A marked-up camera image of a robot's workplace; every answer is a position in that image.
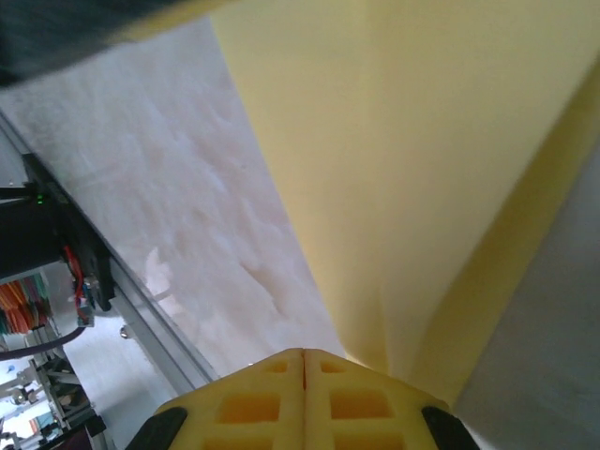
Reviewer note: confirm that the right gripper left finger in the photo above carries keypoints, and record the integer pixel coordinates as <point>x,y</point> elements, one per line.
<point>244,412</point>

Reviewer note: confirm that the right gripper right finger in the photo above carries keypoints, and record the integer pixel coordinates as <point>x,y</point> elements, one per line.
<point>365,412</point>

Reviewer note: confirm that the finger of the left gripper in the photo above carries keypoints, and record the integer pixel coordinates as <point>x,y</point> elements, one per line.
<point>169,27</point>

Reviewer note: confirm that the yellow paper sheet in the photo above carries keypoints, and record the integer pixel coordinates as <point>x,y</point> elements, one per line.
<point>398,164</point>

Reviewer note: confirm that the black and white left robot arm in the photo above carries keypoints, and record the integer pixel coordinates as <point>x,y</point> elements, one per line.
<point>28,234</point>

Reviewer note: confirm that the small controller circuit board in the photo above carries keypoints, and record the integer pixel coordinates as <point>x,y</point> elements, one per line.
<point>85,315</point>

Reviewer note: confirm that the long aluminium mounting rail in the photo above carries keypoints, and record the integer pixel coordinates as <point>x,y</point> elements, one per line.
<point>154,328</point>

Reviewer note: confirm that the aluminium frame rack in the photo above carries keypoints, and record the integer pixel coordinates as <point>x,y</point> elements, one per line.
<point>51,408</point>

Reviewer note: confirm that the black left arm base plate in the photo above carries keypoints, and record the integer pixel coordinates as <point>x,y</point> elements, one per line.
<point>96,276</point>

